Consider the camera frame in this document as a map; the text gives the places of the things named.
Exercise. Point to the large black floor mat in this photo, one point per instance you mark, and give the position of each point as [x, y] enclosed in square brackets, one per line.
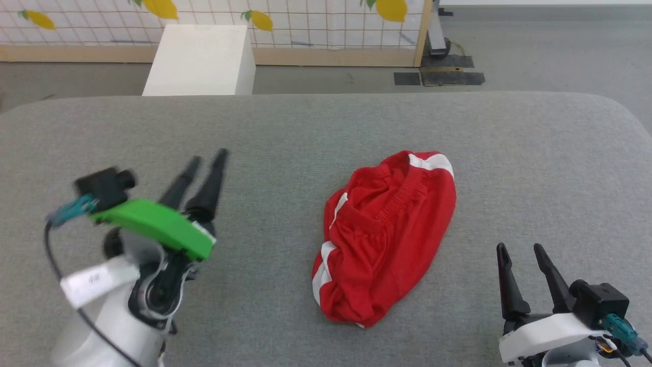
[451, 77]

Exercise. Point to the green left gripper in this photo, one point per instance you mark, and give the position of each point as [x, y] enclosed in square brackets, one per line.
[158, 224]

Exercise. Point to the small black floor mat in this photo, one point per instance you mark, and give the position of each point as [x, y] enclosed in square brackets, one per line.
[406, 78]

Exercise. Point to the white box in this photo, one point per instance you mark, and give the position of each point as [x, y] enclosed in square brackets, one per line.
[201, 61]

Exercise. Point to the teal camera plug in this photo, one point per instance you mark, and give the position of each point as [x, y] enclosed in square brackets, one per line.
[622, 332]
[74, 209]

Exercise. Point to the teal right camera plug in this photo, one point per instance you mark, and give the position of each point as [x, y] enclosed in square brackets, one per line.
[622, 332]

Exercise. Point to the red shorts with white stripes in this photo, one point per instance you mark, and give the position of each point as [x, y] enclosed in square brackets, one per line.
[387, 239]

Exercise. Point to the grey metal stand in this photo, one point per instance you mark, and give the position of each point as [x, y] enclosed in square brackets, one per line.
[437, 35]

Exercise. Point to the teal left camera plug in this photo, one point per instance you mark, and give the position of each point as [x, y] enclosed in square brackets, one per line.
[74, 209]

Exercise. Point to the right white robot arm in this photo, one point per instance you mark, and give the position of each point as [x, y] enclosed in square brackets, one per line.
[568, 359]

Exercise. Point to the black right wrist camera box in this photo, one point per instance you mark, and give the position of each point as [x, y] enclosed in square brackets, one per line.
[598, 303]

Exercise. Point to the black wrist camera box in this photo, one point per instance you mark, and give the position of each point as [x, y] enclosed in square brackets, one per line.
[104, 186]
[598, 303]

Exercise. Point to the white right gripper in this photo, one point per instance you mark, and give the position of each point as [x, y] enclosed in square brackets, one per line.
[550, 334]

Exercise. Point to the wooden frame lemon print screen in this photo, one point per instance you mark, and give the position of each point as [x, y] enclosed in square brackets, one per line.
[316, 30]

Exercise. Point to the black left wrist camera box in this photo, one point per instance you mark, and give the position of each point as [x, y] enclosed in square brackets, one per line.
[104, 186]

